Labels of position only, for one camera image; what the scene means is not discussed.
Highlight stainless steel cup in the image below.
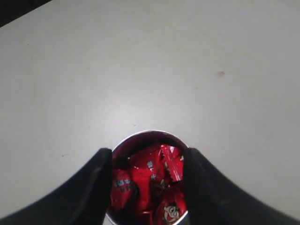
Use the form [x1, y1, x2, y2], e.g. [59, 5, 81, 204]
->
[103, 129, 192, 225]

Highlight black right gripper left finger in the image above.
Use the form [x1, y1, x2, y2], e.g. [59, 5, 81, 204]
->
[0, 148, 112, 225]

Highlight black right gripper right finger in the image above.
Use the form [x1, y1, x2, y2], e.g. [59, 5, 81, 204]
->
[184, 148, 300, 225]

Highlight red candies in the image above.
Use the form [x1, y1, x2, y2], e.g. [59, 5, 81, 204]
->
[110, 143, 189, 225]

